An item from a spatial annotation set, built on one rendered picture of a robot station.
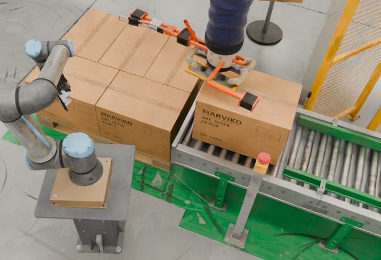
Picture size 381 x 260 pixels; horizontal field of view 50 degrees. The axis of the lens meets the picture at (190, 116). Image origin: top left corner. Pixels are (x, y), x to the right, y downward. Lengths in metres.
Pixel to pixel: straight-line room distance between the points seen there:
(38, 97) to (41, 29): 2.97
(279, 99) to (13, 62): 2.69
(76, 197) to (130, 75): 1.24
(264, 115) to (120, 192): 0.96
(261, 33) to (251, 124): 2.14
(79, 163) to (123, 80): 1.14
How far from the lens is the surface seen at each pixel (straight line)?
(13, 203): 3.39
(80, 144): 2.20
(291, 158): 2.88
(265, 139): 2.63
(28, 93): 1.70
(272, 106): 2.59
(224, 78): 2.44
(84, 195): 2.33
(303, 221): 3.31
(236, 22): 2.21
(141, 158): 3.38
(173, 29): 2.58
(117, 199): 2.38
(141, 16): 2.66
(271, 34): 4.57
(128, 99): 3.08
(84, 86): 3.21
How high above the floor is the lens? 2.85
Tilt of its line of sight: 51 degrees down
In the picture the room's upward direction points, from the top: 5 degrees clockwise
